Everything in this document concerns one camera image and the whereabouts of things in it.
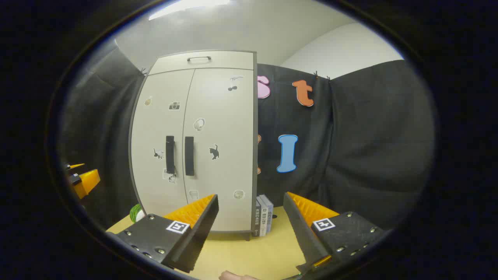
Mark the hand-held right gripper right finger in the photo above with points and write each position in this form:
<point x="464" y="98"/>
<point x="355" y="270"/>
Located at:
<point x="303" y="233"/>

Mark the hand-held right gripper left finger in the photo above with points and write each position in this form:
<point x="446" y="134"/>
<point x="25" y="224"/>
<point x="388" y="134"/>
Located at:
<point x="198" y="237"/>

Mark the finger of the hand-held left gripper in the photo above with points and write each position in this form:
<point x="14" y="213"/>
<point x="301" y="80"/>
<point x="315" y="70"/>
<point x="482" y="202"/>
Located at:
<point x="76" y="166"/>
<point x="86" y="182"/>

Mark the white cabinet door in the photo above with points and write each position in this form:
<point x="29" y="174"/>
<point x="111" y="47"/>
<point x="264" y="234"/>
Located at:
<point x="155" y="128"/>
<point x="225" y="136"/>

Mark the white double-door shoe cabinet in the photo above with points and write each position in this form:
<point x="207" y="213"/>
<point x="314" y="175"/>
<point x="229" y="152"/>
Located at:
<point x="255" y="155"/>

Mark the white cabinet drawer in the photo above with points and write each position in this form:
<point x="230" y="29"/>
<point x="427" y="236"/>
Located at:
<point x="233" y="62"/>

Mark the dark grey book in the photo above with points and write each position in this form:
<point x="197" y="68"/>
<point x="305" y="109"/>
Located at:
<point x="257" y="221"/>

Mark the black backdrop cloth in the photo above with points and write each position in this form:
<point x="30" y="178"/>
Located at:
<point x="369" y="136"/>

